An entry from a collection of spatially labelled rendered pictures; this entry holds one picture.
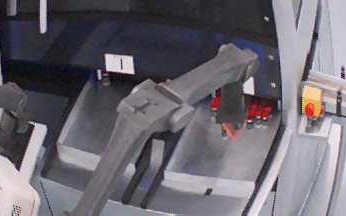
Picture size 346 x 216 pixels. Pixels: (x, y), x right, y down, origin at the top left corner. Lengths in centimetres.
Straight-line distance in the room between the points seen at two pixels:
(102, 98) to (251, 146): 47
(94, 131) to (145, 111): 93
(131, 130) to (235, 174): 80
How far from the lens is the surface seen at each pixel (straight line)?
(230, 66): 247
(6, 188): 222
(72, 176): 296
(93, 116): 313
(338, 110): 306
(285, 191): 323
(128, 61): 306
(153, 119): 215
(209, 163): 296
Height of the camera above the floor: 292
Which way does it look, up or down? 41 degrees down
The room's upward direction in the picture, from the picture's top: 5 degrees counter-clockwise
